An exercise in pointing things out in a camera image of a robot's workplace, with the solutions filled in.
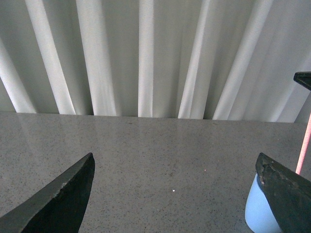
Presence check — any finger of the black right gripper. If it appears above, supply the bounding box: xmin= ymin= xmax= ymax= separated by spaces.
xmin=294 ymin=71 xmax=311 ymax=91

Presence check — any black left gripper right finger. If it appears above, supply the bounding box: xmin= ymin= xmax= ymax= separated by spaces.
xmin=255 ymin=153 xmax=311 ymax=233

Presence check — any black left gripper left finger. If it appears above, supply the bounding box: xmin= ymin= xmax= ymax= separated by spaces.
xmin=0 ymin=153 xmax=95 ymax=233

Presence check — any pink chopstick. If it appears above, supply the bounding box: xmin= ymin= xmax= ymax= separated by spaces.
xmin=295 ymin=116 xmax=311 ymax=175

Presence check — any light blue plastic cup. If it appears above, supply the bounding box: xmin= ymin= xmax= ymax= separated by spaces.
xmin=245 ymin=174 xmax=282 ymax=233

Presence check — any white pleated curtain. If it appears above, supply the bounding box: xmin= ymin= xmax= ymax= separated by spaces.
xmin=0 ymin=0 xmax=311 ymax=122

